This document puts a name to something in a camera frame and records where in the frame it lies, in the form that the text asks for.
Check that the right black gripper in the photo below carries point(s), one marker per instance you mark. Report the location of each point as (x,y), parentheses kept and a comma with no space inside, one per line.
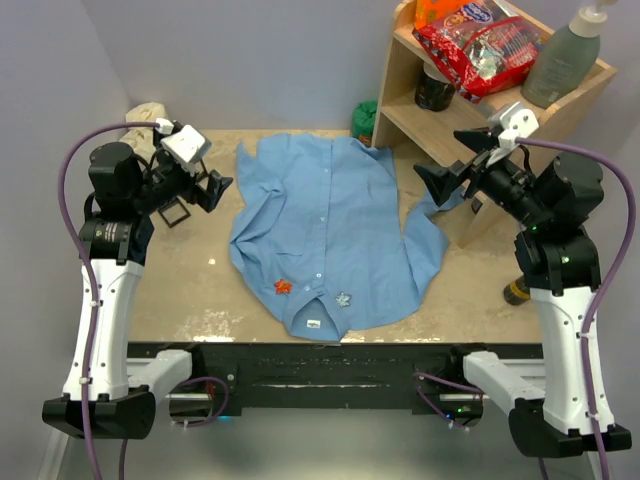
(442,182)

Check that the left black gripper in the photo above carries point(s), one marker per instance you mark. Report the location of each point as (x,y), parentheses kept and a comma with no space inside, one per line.
(194,189)

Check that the blue button shirt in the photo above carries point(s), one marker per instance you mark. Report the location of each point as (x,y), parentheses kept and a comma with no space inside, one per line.
(323,214)

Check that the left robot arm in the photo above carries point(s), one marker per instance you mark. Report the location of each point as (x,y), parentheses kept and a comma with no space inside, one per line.
(115,236)

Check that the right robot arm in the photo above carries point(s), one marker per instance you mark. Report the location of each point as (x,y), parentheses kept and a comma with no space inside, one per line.
(559,263)

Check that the silver leaf brooch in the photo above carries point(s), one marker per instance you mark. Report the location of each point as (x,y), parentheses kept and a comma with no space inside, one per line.
(343,299)

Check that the black stand front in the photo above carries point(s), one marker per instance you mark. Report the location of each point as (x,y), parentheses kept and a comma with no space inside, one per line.
(174,212)

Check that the dark jar on shelf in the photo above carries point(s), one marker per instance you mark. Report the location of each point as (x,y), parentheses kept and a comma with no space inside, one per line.
(434,91)

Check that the white cloth bag front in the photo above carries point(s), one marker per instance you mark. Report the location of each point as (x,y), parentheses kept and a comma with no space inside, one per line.
(141,141)

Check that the white cloth bag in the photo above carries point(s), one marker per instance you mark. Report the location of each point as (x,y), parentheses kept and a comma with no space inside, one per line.
(141,141)
(147,112)

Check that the white cloth bag rear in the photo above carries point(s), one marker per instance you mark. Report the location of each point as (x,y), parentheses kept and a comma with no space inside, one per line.
(147,112)

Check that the green lidded container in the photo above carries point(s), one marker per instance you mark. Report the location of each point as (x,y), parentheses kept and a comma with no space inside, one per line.
(363,122)

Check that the red candy bag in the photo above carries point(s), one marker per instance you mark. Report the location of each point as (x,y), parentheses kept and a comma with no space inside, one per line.
(481,47)

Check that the wooden shelf unit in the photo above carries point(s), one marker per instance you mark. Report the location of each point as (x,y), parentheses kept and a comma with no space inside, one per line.
(399,118)

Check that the dark glass bottle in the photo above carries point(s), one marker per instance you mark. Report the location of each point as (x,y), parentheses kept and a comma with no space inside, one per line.
(516,293)

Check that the green pump bottle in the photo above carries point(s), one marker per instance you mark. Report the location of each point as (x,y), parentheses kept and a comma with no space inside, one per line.
(567,57)

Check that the orange snack box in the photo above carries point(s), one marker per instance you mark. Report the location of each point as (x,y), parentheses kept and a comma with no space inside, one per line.
(429,11)

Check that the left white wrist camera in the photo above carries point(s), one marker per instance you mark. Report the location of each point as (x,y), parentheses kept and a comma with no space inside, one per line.
(185,144)

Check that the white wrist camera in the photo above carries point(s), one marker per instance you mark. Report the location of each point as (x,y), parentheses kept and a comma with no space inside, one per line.
(507,124)
(185,144)

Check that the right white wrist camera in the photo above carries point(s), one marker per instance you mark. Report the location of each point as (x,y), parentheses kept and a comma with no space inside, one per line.
(507,124)

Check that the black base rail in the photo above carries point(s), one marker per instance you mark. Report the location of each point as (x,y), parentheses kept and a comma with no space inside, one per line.
(232,377)

